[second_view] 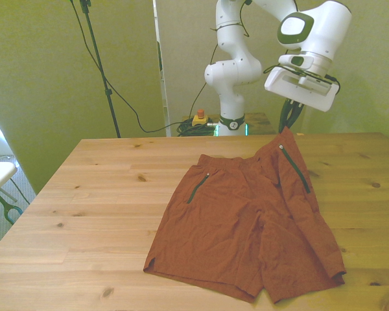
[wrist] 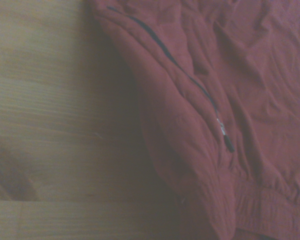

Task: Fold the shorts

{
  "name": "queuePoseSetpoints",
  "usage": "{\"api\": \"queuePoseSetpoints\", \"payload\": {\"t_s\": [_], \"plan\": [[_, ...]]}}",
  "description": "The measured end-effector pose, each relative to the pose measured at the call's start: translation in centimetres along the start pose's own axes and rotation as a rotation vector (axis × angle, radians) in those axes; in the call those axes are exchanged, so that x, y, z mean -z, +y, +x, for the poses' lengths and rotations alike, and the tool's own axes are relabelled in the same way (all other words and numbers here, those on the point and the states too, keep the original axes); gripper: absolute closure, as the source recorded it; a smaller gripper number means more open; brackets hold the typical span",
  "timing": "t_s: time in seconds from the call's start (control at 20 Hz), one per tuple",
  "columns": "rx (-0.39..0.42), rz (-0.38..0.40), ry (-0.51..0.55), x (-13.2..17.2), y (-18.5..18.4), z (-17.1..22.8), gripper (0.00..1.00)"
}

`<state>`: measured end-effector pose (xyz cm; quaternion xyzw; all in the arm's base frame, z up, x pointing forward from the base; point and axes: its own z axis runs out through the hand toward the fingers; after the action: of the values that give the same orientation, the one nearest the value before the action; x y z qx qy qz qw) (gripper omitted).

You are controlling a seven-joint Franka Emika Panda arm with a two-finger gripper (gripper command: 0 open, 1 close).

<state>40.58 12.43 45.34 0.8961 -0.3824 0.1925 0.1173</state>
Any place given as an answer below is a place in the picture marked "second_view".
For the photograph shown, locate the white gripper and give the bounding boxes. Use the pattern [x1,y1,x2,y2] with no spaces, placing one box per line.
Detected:
[264,65,341,132]

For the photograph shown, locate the rust red shorts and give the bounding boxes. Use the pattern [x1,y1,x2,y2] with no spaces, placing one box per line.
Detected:
[143,126,347,305]

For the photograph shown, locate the yellow emergency stop button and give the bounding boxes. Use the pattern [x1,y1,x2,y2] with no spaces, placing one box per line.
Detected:
[191,109,212,128]

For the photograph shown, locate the white partition edge strip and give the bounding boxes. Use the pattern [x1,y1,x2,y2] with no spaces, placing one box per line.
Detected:
[152,0,172,137]

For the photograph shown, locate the black tripod stand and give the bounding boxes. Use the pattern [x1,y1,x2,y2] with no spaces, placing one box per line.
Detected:
[69,0,123,139]

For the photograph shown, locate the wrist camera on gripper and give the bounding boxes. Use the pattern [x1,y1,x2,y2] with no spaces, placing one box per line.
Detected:
[293,67,341,95]

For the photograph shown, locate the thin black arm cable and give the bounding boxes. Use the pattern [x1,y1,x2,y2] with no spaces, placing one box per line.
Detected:
[189,0,299,124]

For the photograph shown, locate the coiled black cable bundle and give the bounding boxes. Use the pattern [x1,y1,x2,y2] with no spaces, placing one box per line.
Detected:
[176,117,217,137]

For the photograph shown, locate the black cable from tripod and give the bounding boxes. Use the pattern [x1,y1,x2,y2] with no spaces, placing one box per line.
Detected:
[71,0,182,134]

